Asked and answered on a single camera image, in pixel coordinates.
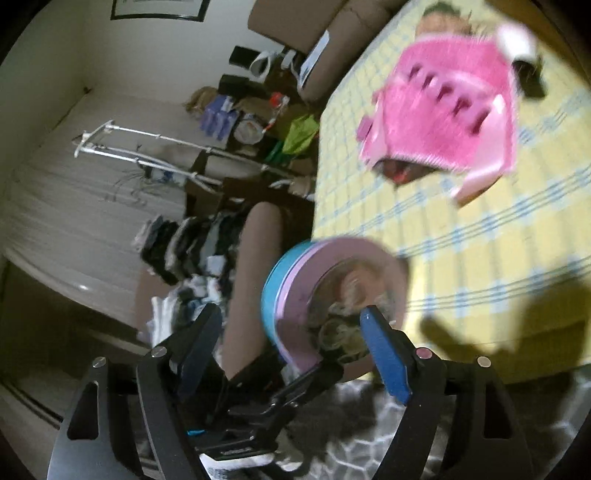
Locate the grey patterned blanket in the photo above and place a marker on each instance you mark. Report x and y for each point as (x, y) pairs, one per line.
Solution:
(360, 429)

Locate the red-capped bottle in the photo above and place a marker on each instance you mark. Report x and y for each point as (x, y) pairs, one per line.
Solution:
(277, 100)

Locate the white fluffy black-based brush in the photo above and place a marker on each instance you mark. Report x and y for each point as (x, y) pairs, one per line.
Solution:
(526, 78)

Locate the green bag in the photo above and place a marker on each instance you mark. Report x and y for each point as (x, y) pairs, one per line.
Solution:
(300, 131)

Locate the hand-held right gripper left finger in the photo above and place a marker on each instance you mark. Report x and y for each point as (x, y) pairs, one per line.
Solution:
(196, 364)

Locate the brown cushioned wooden chair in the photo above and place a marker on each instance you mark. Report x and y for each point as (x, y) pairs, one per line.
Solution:
(256, 258)

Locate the framed wall picture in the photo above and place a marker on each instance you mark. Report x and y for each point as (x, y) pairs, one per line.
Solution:
(157, 9)

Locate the brown sofa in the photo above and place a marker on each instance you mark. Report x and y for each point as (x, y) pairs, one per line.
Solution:
(295, 23)

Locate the round pink blue tin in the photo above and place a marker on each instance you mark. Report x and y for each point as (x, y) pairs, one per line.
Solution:
(295, 300)

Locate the white drying rack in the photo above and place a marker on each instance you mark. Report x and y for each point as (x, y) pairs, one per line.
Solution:
(99, 150)

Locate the purple packets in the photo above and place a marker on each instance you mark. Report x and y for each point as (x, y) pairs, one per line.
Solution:
(219, 115)

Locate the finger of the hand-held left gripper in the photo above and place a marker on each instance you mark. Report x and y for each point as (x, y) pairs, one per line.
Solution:
(314, 381)
(254, 378)

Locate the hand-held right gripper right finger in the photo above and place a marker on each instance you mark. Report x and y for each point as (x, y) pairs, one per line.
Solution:
(383, 355)

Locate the pile of clothes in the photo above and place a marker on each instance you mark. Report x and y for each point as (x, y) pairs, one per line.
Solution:
(184, 249)

